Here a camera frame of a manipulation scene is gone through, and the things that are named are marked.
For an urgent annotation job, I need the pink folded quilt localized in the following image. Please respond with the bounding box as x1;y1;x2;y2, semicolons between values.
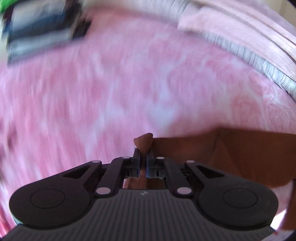
178;1;295;79

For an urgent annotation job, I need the grey striped duvet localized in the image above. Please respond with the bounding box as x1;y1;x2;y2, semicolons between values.
133;1;295;97

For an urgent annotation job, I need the brown long-sleeve shirt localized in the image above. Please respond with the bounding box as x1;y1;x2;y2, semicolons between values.
133;128;295;230

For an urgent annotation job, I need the pink floral bed blanket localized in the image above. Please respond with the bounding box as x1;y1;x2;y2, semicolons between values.
1;9;295;235

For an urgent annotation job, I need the dark storage crate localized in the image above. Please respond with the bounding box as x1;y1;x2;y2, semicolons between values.
1;1;91;63

